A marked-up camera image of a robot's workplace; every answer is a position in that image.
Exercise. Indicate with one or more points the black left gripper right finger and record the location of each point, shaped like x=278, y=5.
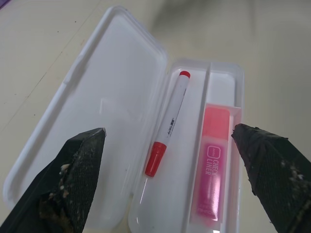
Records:
x=274, y=174

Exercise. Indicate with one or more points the white marker with red cap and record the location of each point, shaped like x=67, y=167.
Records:
x=167, y=126

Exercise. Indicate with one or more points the pink highlighter pen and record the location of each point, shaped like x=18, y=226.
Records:
x=213, y=167

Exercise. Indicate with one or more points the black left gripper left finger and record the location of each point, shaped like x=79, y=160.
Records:
x=63, y=184

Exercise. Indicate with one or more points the white plastic pencil case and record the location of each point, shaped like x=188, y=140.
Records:
x=121, y=121

